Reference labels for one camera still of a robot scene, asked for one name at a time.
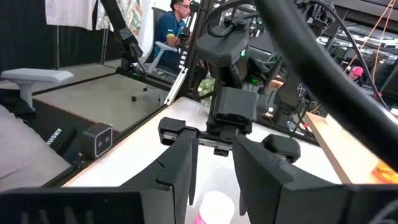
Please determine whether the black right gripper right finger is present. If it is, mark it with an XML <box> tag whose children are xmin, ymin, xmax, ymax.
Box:
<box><xmin>232</xmin><ymin>134</ymin><xmax>398</xmax><ymax>224</ymax></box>

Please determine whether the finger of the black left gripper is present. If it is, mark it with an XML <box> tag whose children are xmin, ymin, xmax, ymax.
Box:
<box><xmin>178</xmin><ymin>128</ymin><xmax>200</xmax><ymax>207</ymax></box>
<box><xmin>238</xmin><ymin>186</ymin><xmax>248</xmax><ymax>217</ymax></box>

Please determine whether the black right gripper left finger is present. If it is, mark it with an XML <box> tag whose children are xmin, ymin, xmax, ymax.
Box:
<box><xmin>0</xmin><ymin>138</ymin><xmax>191</xmax><ymax>224</ymax></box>

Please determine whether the pink medicine bottle white cap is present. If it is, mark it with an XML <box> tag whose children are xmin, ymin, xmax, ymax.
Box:
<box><xmin>194</xmin><ymin>190</ymin><xmax>236</xmax><ymax>224</ymax></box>

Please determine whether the orange medicine bottle white cap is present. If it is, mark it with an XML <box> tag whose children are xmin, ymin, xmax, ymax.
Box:
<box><xmin>371</xmin><ymin>160</ymin><xmax>398</xmax><ymax>185</ymax></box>

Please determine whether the green artificial potted plant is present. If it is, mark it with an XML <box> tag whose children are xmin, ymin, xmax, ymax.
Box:
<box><xmin>198</xmin><ymin>74</ymin><xmax>217</xmax><ymax>106</ymax></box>

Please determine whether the white plastic table cover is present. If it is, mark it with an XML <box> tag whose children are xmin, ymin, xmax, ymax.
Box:
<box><xmin>63</xmin><ymin>96</ymin><xmax>343</xmax><ymax>224</ymax></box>

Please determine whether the white office chair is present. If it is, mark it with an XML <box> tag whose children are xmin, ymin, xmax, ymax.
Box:
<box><xmin>143</xmin><ymin>6</ymin><xmax>184</xmax><ymax>78</ymax></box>

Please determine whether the black Husky floor mat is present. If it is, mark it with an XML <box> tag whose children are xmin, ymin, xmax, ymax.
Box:
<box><xmin>29</xmin><ymin>98</ymin><xmax>82</xmax><ymax>156</ymax></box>

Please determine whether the person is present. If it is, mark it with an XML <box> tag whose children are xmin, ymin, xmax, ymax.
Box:
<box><xmin>154</xmin><ymin>0</ymin><xmax>195</xmax><ymax>68</ymax></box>
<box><xmin>347</xmin><ymin>65</ymin><xmax>366</xmax><ymax>88</ymax></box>

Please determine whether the patterned hanging cloth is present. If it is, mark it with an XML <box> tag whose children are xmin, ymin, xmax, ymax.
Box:
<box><xmin>95</xmin><ymin>0</ymin><xmax>144</xmax><ymax>37</ymax></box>

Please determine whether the black curtain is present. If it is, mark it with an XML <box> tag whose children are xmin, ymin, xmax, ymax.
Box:
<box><xmin>0</xmin><ymin>0</ymin><xmax>122</xmax><ymax>72</ymax></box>

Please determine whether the white hanging cloth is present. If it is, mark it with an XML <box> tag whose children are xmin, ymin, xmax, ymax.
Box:
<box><xmin>45</xmin><ymin>0</ymin><xmax>98</xmax><ymax>31</ymax></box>

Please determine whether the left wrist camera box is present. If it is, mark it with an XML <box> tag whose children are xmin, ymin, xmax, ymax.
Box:
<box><xmin>211</xmin><ymin>86</ymin><xmax>261</xmax><ymax>125</ymax></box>

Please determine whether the silver aluminium rail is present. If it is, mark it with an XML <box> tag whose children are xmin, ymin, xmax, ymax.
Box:
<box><xmin>164</xmin><ymin>67</ymin><xmax>189</xmax><ymax>106</ymax></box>

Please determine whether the grey table-level camera box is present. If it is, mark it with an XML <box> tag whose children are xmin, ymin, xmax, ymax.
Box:
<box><xmin>81</xmin><ymin>122</ymin><xmax>114</xmax><ymax>159</ymax></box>

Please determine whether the black aluminium table frame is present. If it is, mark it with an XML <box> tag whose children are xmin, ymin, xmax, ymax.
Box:
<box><xmin>42</xmin><ymin>0</ymin><xmax>321</xmax><ymax>189</ymax></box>

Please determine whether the right wrist camera black cable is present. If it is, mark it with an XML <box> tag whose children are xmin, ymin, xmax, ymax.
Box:
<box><xmin>253</xmin><ymin>0</ymin><xmax>398</xmax><ymax>172</ymax></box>

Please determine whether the wrist camera black cable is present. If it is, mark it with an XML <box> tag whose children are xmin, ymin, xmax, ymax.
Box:
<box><xmin>205</xmin><ymin>0</ymin><xmax>259</xmax><ymax>40</ymax></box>
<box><xmin>253</xmin><ymin>0</ymin><xmax>398</xmax><ymax>172</ymax></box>

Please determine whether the left wrist camera black cable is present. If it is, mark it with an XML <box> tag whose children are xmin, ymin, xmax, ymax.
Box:
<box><xmin>205</xmin><ymin>0</ymin><xmax>259</xmax><ymax>40</ymax></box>

